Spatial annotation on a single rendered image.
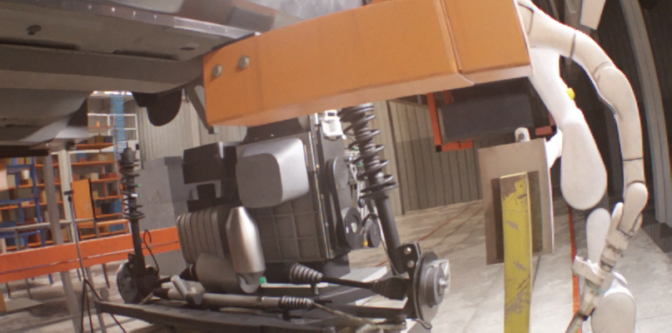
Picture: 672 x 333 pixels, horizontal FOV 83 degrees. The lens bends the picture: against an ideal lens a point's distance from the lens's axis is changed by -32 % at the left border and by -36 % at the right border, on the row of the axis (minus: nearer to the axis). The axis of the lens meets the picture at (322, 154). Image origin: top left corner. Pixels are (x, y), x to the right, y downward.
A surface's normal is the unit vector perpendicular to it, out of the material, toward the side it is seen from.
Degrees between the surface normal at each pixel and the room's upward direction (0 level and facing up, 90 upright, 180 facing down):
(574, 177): 90
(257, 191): 90
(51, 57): 98
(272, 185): 90
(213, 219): 75
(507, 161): 90
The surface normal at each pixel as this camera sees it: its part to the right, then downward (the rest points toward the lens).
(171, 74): 0.89, -0.03
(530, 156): -0.46, 0.03
